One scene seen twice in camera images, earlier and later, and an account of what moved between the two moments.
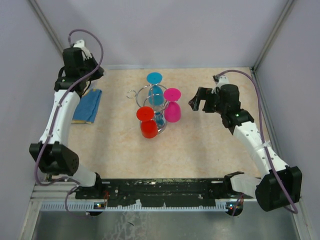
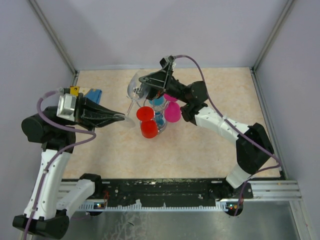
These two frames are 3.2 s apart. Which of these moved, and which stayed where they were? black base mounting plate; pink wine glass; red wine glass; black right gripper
Moved: black right gripper
Stayed: black base mounting plate; red wine glass; pink wine glass
